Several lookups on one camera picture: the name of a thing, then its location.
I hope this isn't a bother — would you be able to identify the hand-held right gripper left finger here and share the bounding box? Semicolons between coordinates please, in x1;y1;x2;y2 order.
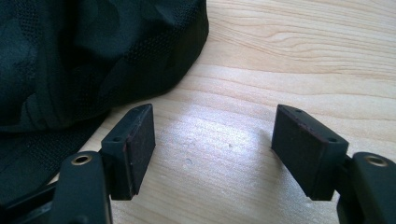
52;103;156;224

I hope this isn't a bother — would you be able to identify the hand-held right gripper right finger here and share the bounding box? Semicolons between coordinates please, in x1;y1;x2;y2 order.
271;104;396;224

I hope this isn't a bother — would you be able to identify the black mesh cap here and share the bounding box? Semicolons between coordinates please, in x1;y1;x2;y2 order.
0;0;210;206

